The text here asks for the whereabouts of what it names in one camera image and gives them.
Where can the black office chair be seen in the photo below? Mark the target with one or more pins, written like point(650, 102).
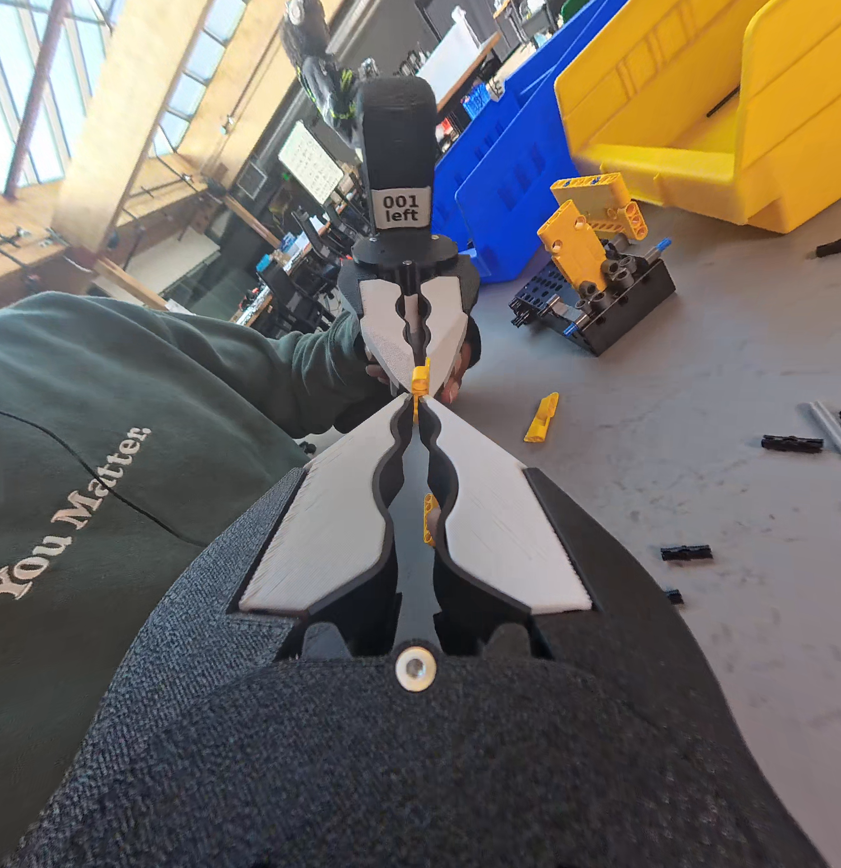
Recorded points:
point(298, 291)

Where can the short yellow lego beam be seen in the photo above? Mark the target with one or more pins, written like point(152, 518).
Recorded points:
point(430, 519)

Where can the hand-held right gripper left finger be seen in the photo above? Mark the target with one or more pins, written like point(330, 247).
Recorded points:
point(318, 536)

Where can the black and yellow lego model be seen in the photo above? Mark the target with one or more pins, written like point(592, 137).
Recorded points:
point(596, 312)

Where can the person's left hand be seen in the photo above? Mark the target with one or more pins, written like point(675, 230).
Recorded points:
point(462, 369)

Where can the thin black lego axle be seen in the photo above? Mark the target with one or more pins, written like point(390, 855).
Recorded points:
point(723, 100)

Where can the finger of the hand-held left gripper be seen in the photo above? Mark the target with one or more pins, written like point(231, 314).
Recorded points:
point(447, 319)
point(383, 325)

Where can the yellow plastic bin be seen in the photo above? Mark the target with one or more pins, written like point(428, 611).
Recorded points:
point(766, 163)

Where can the white plastic box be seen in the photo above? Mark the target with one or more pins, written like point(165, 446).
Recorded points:
point(461, 54)

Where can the yellow lego connector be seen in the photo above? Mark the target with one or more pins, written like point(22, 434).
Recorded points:
point(420, 380)
point(542, 417)

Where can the whiteboard with notes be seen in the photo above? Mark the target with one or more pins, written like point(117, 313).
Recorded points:
point(312, 163)

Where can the pile of small lego pins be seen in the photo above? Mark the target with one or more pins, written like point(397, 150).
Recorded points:
point(793, 444)

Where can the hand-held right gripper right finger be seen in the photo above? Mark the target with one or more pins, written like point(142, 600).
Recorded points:
point(515, 536)

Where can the blue plastic bin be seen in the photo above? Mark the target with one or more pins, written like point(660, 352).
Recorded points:
point(501, 183)

